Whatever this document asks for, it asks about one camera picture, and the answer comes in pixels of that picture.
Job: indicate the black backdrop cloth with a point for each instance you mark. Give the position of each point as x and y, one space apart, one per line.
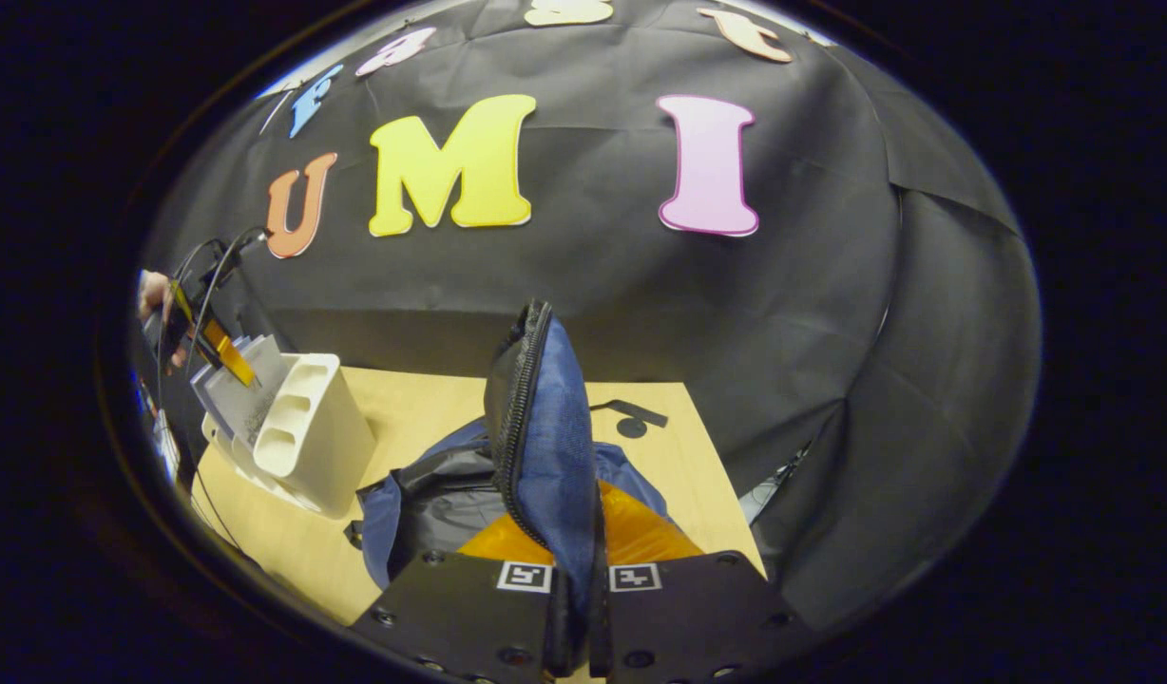
593 247

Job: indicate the black table grommet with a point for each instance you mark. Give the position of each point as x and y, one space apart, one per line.
632 427

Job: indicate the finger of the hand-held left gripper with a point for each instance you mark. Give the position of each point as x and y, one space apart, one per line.
224 350

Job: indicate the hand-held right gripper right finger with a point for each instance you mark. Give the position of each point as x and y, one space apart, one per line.
698 608

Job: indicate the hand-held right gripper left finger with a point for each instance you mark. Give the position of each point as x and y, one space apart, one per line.
450 608

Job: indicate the white plastic bookshelf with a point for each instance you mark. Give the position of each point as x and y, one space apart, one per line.
322 437

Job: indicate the blue schoolbag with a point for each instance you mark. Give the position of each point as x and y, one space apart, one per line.
550 427

